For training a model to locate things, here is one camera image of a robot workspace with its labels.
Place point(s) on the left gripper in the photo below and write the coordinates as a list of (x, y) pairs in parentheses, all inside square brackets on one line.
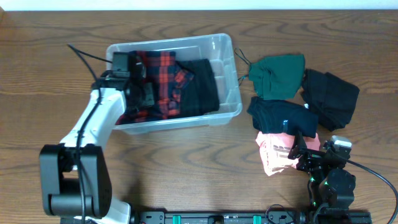
[(150, 94)]

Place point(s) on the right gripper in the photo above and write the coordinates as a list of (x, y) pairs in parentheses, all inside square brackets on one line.
[(311, 158)]

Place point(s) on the red plaid flannel shirt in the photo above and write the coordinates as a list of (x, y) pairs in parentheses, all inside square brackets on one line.
[(168, 80)]

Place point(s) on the clear plastic storage bin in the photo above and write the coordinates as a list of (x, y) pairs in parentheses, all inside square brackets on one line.
[(218, 49)]

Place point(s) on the black garment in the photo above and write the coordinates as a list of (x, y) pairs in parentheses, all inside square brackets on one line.
[(332, 99)]

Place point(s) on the black pants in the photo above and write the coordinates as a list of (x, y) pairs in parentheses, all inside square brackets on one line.
[(200, 96)]

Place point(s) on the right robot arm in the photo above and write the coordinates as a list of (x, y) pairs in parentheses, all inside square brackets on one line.
[(330, 186)]

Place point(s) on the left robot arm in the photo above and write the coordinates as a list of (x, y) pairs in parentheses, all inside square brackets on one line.
[(74, 177)]

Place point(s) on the pink printed t-shirt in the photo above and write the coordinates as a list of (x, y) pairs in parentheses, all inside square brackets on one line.
[(274, 150)]

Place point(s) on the dark navy folded garment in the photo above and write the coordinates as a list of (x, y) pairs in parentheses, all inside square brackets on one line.
[(279, 116)]

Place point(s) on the dark green folded garment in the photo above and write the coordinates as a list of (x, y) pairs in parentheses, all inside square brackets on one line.
[(276, 77)]

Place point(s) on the black mounting rail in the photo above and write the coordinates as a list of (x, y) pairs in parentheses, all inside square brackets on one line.
[(277, 216)]

